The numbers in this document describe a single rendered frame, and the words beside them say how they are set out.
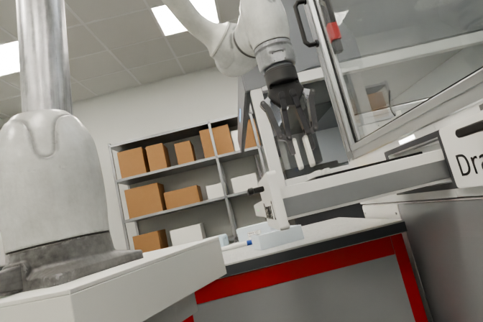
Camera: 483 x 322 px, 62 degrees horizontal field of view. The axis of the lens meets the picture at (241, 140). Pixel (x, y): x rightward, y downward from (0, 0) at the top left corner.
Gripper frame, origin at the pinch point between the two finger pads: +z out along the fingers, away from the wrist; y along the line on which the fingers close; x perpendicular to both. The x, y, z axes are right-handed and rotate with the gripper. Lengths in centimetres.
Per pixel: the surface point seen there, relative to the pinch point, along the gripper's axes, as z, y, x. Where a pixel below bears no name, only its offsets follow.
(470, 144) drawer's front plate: 8.1, 21.3, -26.0
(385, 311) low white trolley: 39.8, 10.3, 10.3
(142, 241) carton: 12, -130, 384
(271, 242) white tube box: 18.7, -10.9, 19.3
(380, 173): 8.9, 10.4, -13.6
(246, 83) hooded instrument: -44, 0, 79
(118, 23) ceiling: -186, -80, 258
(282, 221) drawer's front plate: 12.7, -10.2, -15.5
